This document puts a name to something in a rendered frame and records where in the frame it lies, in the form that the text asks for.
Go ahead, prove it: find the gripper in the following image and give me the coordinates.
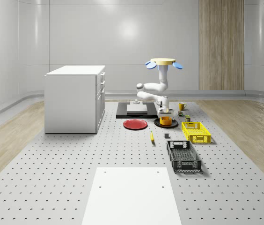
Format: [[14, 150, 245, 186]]
[[158, 109, 174, 120]]

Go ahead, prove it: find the yellow bowl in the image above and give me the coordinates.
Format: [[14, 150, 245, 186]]
[[159, 116, 172, 126]]

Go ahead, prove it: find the black plate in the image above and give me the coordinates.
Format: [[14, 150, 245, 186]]
[[153, 118, 179, 129]]

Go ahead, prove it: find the red plate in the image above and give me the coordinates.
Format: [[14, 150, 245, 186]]
[[123, 119, 148, 130]]

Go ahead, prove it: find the yellow basket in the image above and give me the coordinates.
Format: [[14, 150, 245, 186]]
[[181, 121, 212, 144]]

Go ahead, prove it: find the black stove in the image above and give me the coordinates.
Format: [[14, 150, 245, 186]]
[[116, 99, 159, 119]]

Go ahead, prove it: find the dark grey basket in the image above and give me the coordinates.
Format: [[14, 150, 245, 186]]
[[166, 140, 203, 173]]

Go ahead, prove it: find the white board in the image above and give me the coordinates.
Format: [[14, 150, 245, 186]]
[[81, 166, 183, 225]]

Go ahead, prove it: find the white cabinet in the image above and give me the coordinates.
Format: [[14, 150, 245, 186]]
[[44, 65, 106, 135]]

